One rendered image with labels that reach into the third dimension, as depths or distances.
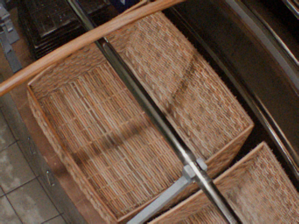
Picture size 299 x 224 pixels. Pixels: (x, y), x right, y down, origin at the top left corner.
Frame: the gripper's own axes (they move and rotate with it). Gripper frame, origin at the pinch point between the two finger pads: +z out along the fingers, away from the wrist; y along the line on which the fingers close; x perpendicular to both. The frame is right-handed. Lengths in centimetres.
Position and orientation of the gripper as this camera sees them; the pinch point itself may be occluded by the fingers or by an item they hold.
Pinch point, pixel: (14, 53)
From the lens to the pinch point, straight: 154.7
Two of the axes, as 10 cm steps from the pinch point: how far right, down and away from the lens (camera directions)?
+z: 5.4, 7.5, -3.7
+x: -8.4, 4.5, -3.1
